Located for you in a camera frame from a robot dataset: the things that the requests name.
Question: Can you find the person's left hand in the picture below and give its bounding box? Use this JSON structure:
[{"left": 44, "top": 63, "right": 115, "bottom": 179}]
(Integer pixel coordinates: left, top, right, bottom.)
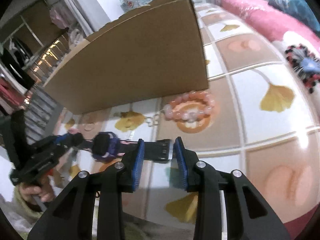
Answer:
[{"left": 18, "top": 175, "right": 55, "bottom": 205}]

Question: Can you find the blue quilt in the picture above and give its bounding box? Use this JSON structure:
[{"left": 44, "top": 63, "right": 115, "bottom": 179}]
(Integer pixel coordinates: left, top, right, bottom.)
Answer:
[{"left": 268, "top": 0, "right": 319, "bottom": 33}]

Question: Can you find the black smart watch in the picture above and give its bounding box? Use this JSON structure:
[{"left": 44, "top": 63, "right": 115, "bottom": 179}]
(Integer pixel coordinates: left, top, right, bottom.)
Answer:
[{"left": 77, "top": 132, "right": 173, "bottom": 163}]

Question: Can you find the metal wire rack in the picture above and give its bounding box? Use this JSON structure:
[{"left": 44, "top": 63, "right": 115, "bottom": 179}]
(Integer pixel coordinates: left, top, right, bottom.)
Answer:
[{"left": 21, "top": 33, "right": 70, "bottom": 144}]

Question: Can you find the brown cardboard box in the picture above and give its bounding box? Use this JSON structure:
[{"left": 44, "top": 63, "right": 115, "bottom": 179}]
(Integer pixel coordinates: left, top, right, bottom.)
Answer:
[{"left": 43, "top": 0, "right": 208, "bottom": 114}]

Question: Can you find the ginkgo patterned bed sheet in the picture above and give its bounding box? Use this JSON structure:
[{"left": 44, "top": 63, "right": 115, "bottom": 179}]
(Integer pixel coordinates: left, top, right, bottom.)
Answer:
[{"left": 56, "top": 4, "right": 319, "bottom": 237}]

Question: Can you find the pink bead bracelet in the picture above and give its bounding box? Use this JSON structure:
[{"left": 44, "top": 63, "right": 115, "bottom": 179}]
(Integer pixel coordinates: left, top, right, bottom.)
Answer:
[{"left": 163, "top": 90, "right": 217, "bottom": 123}]

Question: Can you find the pink floral blanket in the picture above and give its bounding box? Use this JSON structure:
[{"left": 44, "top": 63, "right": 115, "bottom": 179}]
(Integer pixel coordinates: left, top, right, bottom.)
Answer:
[{"left": 214, "top": 0, "right": 320, "bottom": 120}]

